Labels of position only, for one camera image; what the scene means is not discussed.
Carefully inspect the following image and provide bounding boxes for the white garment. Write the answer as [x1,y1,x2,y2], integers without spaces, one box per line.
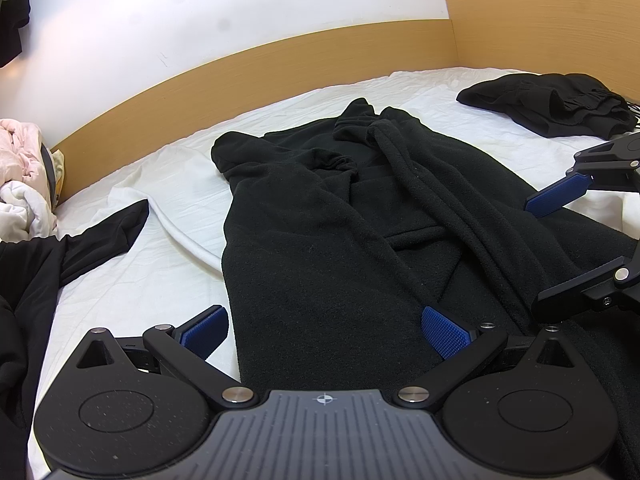
[0,180,59,244]

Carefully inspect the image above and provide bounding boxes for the yellow grey cloth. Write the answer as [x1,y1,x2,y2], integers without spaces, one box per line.
[42,141,67,207]

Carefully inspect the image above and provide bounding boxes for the black fleece sweater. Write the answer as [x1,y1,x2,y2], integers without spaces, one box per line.
[210,98,640,480]

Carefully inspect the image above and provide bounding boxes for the wooden headboard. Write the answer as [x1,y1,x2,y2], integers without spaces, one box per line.
[49,0,640,207]

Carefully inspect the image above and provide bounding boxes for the hanging dark clothes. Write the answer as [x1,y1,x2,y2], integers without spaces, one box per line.
[0,0,32,69]

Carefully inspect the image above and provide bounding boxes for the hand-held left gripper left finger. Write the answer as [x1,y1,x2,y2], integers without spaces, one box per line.
[75,304,261,407]

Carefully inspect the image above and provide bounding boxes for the black jacket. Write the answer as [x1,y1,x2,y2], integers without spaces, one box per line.
[0,198,151,480]

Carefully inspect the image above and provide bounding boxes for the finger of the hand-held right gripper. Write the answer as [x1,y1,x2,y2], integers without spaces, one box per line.
[524,135,640,219]
[531,241,640,324]

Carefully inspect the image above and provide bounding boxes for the white bed sheet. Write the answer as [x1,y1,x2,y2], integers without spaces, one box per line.
[24,64,640,480]

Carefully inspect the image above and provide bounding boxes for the folded black garment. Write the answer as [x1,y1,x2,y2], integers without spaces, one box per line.
[456,72,639,141]

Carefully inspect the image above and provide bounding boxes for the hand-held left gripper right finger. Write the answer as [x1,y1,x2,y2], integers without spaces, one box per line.
[394,306,576,407]

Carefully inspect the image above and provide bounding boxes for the black white striped cloth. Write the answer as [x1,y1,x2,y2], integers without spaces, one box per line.
[621,101,640,134]

